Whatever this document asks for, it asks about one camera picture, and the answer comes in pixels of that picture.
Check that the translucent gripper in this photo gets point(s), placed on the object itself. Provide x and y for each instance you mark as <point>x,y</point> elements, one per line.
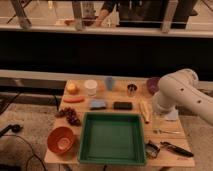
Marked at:
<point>158,121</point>

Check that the black eraser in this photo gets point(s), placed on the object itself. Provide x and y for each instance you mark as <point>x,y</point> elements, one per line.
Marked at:
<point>122,105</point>

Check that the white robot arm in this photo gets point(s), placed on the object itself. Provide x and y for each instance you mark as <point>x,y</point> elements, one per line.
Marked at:
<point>179,88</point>

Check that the metal fork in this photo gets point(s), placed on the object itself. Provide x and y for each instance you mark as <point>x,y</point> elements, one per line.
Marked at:
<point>158,131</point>

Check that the light blue plate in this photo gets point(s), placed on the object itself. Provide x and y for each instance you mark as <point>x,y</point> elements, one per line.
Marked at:
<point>172,116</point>

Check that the purple bowl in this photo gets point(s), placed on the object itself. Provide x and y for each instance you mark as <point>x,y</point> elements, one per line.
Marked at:
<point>152,85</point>

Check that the small metal cup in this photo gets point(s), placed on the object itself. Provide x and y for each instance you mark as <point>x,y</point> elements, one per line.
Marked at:
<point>131,89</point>

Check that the green plastic tray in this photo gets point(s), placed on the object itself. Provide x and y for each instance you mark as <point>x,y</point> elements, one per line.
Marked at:
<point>112,138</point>

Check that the light blue cup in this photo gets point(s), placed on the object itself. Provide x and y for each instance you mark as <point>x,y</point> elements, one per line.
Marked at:
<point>109,82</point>

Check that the blue sponge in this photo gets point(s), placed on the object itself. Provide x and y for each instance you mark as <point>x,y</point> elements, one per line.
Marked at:
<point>97,104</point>

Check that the white cup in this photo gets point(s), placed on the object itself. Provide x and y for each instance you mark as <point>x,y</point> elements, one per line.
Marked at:
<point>91,87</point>

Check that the orange carrot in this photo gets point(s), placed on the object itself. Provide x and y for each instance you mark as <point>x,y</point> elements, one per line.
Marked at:
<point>73,99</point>

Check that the bunch of dark grapes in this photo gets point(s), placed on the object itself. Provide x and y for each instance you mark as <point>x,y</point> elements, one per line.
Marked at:
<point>70,114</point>

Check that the yellow apple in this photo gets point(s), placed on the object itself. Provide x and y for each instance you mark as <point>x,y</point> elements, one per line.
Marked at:
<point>72,88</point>

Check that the orange bowl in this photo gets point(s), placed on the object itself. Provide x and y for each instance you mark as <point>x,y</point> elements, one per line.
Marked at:
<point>60,140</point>

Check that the person in background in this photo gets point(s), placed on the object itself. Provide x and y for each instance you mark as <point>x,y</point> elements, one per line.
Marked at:
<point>131,12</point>

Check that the black handled peeler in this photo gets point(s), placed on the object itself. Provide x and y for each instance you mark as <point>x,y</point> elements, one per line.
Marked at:
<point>175,149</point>

